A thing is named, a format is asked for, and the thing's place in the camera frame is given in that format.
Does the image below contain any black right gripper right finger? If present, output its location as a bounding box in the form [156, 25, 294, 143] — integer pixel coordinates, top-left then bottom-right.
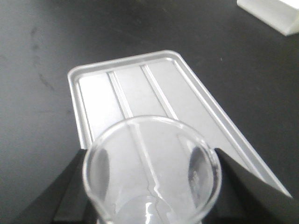
[205, 148, 299, 224]

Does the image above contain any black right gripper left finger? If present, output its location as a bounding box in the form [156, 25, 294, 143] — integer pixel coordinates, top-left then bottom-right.
[14, 149, 97, 224]

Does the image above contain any clear glass beaker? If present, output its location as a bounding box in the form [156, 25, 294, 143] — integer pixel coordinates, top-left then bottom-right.
[82, 116, 222, 224]

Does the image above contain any silver metal tray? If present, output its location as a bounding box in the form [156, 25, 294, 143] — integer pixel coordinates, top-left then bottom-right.
[67, 50, 289, 195]

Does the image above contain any white translucent plastic box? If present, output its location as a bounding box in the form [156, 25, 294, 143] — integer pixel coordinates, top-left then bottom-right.
[236, 0, 299, 36]

